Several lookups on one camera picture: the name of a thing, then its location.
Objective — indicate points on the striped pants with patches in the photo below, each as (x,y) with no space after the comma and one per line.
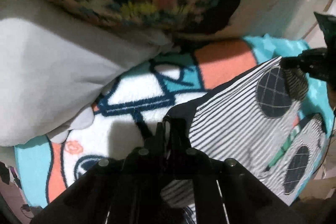
(268,119)

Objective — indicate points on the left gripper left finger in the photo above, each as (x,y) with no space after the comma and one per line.
(153,144)

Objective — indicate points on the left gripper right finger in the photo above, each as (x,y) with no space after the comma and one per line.
(178,141)

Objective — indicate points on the white plush pillow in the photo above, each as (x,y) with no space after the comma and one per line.
(54,65)

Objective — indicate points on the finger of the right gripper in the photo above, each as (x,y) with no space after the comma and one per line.
(298,62)

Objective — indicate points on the teal star cartoon blanket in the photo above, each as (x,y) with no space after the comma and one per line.
(144,94)

